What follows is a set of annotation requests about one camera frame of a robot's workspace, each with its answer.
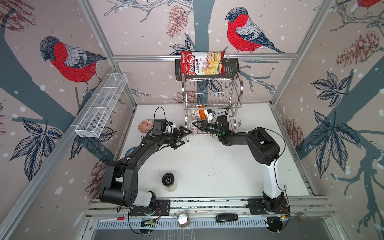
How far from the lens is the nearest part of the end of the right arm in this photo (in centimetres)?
79

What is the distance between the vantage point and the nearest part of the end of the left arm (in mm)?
684

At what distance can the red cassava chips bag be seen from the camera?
87 centimetres

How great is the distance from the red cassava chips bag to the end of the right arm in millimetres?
293

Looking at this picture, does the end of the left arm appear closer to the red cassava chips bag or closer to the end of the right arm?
the end of the right arm

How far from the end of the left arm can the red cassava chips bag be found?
34cm
